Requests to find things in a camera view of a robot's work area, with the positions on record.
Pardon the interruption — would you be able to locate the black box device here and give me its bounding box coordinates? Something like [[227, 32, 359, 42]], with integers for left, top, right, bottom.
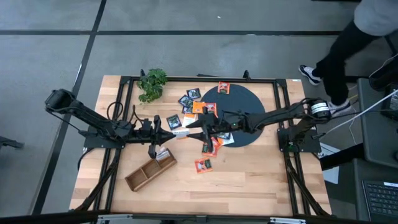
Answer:
[[368, 57, 398, 91]]

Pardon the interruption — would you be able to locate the black stand foot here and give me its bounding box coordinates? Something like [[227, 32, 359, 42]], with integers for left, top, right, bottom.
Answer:
[[0, 136, 25, 151]]

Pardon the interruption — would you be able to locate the plain orange tea packet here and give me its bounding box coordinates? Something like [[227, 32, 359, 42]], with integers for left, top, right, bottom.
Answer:
[[192, 101, 206, 114]]

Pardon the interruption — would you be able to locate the wooden compartment tray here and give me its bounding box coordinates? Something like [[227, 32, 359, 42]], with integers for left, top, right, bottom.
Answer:
[[124, 148, 178, 192]]

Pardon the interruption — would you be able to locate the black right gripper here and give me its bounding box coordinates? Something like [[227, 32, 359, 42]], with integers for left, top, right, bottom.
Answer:
[[185, 111, 253, 154]]

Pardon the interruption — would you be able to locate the dark grey laptop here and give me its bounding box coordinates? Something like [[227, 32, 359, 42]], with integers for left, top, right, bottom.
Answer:
[[354, 159, 398, 222]]

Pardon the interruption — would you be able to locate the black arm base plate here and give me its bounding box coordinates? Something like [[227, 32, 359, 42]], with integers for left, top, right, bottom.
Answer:
[[83, 124, 127, 149], [277, 127, 322, 154]]

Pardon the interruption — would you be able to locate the white cable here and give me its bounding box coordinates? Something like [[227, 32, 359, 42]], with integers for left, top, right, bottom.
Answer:
[[323, 88, 398, 135]]

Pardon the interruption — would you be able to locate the person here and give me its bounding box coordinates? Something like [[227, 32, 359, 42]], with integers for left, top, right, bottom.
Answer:
[[298, 0, 398, 118]]

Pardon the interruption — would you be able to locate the white paper sheet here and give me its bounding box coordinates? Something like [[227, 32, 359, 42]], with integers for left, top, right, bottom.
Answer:
[[318, 142, 340, 185]]

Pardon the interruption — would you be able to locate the black camera mount beam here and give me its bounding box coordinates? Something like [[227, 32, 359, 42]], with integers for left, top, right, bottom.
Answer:
[[0, 210, 398, 224]]

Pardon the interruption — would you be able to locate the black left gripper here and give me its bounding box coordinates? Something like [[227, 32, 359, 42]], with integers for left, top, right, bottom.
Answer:
[[132, 114, 177, 159]]

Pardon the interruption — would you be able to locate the dark blue round placemat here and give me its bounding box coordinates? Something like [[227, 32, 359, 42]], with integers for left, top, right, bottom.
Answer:
[[198, 83, 266, 148]]

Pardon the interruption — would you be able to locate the green potted plant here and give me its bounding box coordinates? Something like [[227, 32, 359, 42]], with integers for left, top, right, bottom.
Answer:
[[136, 68, 169, 103]]

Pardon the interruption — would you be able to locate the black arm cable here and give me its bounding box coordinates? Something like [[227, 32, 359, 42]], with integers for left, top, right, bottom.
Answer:
[[106, 101, 124, 121]]

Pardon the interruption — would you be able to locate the grey desk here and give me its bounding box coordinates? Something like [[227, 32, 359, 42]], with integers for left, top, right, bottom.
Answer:
[[356, 77, 398, 169]]

